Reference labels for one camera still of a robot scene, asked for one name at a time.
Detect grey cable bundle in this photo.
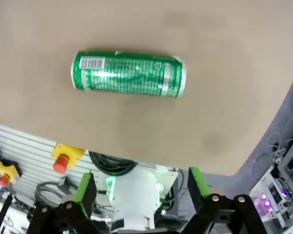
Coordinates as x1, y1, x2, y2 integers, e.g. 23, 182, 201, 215
35, 176, 77, 203

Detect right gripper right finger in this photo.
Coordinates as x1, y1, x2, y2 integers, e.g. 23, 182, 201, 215
182, 167, 270, 234

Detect black camera pole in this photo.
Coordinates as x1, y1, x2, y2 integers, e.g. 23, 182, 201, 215
0, 192, 13, 234

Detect white loose cables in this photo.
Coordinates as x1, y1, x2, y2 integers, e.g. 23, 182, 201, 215
265, 119, 293, 168

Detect computer with purple lights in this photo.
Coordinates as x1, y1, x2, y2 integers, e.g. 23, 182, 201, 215
248, 156, 293, 231

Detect slotted aluminium base plate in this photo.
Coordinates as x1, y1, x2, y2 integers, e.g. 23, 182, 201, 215
0, 121, 95, 198

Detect small yellow emergency stop button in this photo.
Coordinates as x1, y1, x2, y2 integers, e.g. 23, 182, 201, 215
0, 159, 23, 188

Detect green drink can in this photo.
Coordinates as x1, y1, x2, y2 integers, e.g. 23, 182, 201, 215
70, 50, 188, 98

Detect black coiled cable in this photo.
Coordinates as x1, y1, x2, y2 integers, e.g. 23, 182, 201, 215
87, 151, 139, 176

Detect large yellow emergency stop button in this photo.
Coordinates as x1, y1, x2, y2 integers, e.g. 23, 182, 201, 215
50, 143, 85, 175

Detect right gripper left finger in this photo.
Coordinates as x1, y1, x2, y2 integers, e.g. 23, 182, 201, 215
26, 172, 105, 234

